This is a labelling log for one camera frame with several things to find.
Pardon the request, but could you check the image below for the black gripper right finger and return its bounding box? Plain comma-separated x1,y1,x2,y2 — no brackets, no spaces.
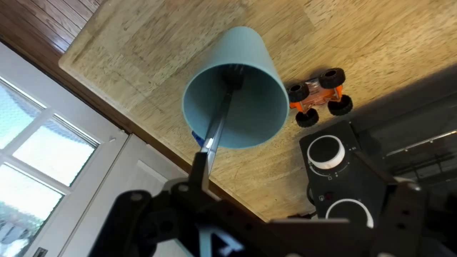
365,182,457,257

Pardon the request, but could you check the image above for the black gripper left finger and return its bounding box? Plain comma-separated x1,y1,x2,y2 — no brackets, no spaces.
90,151,287,257

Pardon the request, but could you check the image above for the black toaster oven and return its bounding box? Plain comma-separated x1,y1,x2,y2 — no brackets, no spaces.
298,62,457,229

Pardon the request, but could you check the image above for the white glass pane door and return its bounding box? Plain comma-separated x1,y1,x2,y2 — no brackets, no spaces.
0,39,225,257

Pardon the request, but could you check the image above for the teal plastic cup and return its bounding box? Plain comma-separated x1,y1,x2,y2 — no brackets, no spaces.
180,25,291,149

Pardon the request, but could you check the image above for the silver metal fork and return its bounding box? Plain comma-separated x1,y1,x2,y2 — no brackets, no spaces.
198,65,247,165

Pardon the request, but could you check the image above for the orange toy car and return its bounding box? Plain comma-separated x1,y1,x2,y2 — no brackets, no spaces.
287,66,354,128

